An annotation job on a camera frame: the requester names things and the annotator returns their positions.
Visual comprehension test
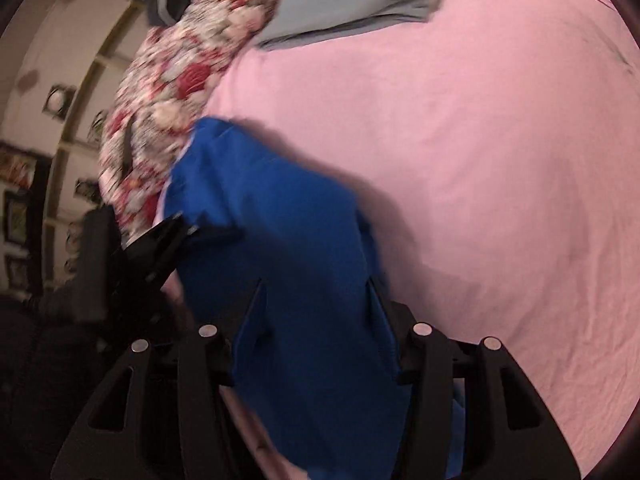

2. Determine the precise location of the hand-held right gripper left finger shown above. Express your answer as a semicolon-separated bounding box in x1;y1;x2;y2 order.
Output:
50;279;267;480

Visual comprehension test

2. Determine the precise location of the pink bed sheet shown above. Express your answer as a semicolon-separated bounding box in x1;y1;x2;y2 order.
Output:
150;0;637;480

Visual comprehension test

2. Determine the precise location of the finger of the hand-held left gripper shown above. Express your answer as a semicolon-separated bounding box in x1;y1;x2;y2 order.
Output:
122;212;236;287

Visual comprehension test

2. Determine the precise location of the red floral quilt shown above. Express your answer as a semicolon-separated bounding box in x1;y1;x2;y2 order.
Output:
97;0;312;241

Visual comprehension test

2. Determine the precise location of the cream wall shelf frame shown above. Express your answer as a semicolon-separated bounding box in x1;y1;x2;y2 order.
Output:
42;2;151;292

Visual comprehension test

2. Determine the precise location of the grey garment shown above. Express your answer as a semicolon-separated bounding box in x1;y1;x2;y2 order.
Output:
255;0;446;52

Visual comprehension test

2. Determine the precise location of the blue jacket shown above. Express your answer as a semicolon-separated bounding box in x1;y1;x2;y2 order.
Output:
162;116;466;480

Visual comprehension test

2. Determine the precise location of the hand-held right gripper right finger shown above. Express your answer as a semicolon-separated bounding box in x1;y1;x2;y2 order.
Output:
366;276;581;480

